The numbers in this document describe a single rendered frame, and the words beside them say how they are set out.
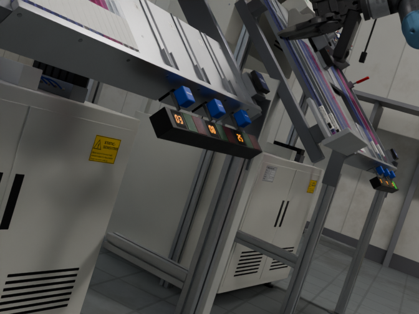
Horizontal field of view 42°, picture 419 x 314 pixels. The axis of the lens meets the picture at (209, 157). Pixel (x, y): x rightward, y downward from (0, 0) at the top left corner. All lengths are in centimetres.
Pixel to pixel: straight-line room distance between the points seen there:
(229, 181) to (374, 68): 367
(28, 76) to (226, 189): 49
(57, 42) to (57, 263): 72
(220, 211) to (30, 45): 66
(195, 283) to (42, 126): 49
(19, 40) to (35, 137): 47
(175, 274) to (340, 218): 352
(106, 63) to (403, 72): 410
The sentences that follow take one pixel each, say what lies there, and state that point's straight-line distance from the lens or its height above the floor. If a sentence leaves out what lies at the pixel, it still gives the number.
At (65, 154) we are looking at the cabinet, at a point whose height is 51.
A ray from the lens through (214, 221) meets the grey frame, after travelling 124.
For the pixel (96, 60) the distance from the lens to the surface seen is 80.
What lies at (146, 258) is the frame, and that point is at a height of 31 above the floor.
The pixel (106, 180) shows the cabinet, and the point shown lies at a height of 45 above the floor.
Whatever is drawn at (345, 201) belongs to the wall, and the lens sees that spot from 472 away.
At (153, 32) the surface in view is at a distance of 99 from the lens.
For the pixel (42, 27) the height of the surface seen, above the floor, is 72.
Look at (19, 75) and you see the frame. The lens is 116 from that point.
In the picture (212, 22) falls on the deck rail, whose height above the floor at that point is 89.
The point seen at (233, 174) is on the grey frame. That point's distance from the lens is 122.
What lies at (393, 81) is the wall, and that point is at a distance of 477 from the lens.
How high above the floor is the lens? 67
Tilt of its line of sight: 4 degrees down
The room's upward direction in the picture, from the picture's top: 18 degrees clockwise
